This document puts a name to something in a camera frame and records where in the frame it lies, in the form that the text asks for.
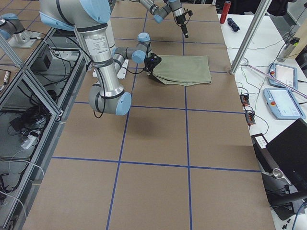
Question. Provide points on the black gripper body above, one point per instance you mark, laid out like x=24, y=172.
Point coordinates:
x=181, y=20
x=147, y=66

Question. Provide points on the olive green long-sleeve shirt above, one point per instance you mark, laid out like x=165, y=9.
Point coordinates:
x=183, y=70

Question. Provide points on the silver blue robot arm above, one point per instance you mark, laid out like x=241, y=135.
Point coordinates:
x=180, y=14
x=89, y=20

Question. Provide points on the spare grey robot arm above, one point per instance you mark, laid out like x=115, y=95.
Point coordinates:
x=14, y=32

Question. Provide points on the red cylindrical bottle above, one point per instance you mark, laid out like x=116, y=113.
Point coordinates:
x=225, y=10

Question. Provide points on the dark blue folded cloth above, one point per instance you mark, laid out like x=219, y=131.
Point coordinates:
x=233, y=25

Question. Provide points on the brown paper table cover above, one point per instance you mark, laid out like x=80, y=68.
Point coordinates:
x=181, y=159

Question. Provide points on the orange black connector board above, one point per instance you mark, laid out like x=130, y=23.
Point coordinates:
x=247, y=109

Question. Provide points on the upper teach pendant tablet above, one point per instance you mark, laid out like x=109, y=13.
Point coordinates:
x=285, y=74

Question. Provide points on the teach pendant tablet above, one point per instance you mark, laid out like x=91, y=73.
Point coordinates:
x=283, y=104
x=285, y=74

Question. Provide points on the lower teach pendant tablet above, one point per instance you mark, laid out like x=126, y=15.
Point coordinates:
x=283, y=104

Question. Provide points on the white power strip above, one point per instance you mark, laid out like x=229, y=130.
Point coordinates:
x=29, y=142

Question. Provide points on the black box with label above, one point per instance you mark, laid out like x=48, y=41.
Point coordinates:
x=264, y=157

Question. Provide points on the black monitor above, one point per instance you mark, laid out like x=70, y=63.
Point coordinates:
x=289, y=150

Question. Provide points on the aluminium frame post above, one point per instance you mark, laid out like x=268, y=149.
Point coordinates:
x=260, y=12

